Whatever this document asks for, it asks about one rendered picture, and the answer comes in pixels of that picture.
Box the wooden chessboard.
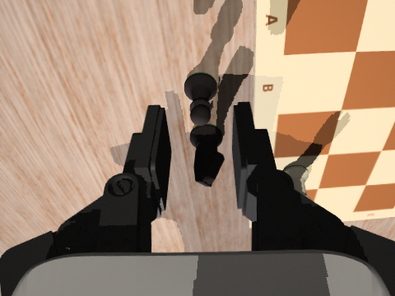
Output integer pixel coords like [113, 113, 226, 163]
[253, 0, 395, 221]

